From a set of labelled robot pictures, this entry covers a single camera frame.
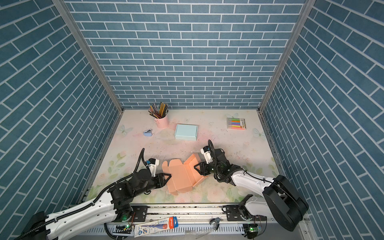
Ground red blue white package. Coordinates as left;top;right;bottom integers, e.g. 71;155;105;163
134;217;179;238

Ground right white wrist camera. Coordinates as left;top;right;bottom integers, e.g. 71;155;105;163
201;146;213;164

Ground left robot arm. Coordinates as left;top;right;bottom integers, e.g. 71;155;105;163
17;169;172;240

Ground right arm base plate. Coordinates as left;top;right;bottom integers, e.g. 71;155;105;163
221;205;267;222

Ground pink pencil bucket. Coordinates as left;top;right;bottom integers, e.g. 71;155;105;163
154;116;169;129

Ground pack of coloured markers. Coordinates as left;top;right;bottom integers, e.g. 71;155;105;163
227;118;247;130

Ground light blue paper box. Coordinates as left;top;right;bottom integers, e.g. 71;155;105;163
175;124;198;141

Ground small metal clip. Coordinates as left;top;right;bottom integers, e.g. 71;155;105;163
209;217;222;231

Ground bundle of coloured pencils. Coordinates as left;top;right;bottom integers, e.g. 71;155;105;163
148;102;169;119

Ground aluminium mounting rail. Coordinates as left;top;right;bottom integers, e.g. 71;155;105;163
68;198;309;240

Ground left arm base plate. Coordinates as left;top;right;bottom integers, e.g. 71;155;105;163
112;205;149;223

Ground left black corrugated cable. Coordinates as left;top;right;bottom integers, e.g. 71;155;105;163
13;147;146;240

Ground pink paper box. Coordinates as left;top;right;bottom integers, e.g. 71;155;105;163
162;154;207;196

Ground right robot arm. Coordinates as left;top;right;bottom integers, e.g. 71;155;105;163
194;146;309;232

